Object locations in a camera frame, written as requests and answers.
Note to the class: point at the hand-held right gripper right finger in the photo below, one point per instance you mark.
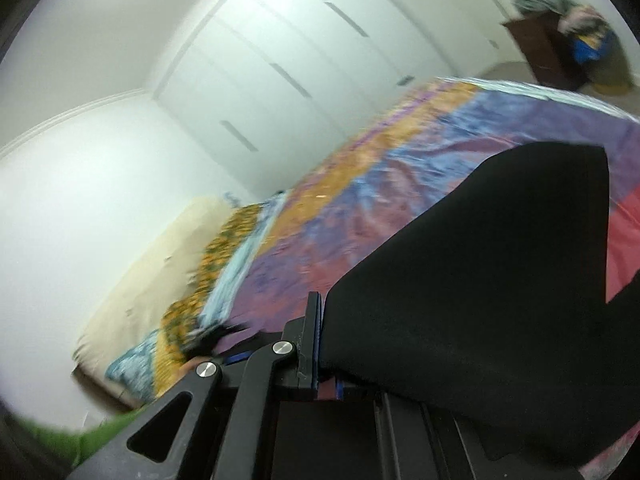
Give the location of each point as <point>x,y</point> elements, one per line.
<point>400,435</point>

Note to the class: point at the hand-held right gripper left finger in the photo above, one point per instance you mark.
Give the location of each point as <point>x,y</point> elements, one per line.
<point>311,345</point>

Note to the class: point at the black pants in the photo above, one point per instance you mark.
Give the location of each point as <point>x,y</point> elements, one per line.
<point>475,285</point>

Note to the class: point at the yellow floral blanket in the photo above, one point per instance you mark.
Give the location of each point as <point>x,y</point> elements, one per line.
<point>235,270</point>

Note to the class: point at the orange floral green cloth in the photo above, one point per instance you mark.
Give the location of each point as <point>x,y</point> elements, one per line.
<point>220,250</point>

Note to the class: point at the mustard waffle blanket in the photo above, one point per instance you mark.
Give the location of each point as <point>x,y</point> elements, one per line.
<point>172,365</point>

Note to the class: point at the cream pillows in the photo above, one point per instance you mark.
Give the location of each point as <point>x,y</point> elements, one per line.
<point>150,285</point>

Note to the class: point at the teal floral pillow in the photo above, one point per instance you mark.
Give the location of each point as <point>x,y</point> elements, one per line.
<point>130,365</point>

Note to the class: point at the colourful floral satin quilt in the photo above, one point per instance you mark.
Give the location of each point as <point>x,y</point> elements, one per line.
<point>400,160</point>

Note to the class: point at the green plastic object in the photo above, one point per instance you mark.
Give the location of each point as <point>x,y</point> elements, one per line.
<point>90,440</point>

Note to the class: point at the white wardrobe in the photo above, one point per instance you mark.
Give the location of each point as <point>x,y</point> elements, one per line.
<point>300,35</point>

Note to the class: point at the dark wooden cabinet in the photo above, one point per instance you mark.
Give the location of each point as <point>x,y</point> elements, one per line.
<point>545,45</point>

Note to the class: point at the blue bag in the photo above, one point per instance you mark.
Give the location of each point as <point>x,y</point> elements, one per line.
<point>592,47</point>

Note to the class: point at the grey clothes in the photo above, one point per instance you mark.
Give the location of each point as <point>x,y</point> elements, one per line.
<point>545,0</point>

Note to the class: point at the pile of mixed clothes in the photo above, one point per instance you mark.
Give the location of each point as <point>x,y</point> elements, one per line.
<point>585,20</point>

